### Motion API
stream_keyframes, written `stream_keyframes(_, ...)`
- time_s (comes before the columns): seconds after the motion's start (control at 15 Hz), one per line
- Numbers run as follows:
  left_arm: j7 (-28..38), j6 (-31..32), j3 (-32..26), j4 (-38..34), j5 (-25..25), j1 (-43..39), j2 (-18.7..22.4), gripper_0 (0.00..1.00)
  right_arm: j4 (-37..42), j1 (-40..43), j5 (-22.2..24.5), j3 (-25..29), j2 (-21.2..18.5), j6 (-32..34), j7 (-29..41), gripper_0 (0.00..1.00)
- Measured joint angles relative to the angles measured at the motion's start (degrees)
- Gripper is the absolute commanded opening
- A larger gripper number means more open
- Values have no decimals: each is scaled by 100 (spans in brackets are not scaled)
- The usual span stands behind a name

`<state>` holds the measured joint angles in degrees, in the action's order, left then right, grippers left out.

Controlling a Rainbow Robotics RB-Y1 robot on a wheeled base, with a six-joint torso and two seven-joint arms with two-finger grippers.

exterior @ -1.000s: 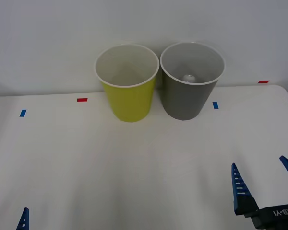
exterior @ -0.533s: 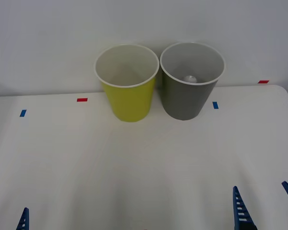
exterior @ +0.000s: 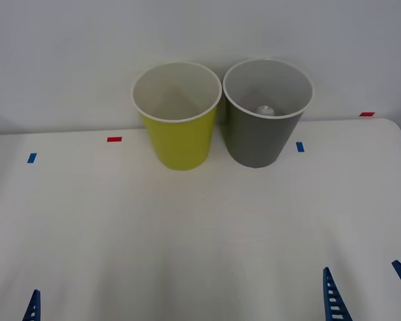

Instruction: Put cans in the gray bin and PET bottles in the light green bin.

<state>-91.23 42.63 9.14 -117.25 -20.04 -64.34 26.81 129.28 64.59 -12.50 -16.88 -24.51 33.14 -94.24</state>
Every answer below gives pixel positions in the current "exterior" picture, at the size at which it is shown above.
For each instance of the yellow and white drink can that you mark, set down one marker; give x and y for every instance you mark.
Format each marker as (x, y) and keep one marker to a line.
(265, 110)

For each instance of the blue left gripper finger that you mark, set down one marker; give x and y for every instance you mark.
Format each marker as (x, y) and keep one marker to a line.
(33, 309)

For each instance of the grey plastic waste bin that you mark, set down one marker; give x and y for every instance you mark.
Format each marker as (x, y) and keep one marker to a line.
(257, 143)

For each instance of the yellow-green plastic waste bin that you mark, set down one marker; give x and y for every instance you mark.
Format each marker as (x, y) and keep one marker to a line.
(182, 143)

